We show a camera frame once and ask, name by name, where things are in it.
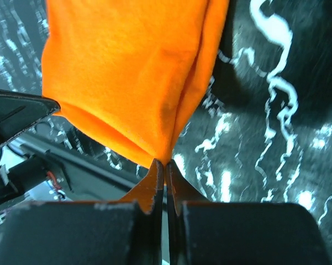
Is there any orange t shirt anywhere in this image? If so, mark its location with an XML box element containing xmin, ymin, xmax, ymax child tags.
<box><xmin>41</xmin><ymin>1</ymin><xmax>229</xmax><ymax>167</ymax></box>

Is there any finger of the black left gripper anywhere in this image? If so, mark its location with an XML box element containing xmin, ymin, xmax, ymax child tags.
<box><xmin>0</xmin><ymin>89</ymin><xmax>60</xmax><ymax>148</ymax></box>

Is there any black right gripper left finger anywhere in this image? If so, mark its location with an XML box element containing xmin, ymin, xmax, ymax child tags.
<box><xmin>0</xmin><ymin>160</ymin><xmax>164</xmax><ymax>264</ymax></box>

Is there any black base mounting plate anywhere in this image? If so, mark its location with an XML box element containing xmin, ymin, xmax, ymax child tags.
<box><xmin>12</xmin><ymin>135</ymin><xmax>139</xmax><ymax>201</ymax></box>

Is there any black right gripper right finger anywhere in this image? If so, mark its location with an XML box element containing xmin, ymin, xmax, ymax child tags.
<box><xmin>165</xmin><ymin>161</ymin><xmax>332</xmax><ymax>264</ymax></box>

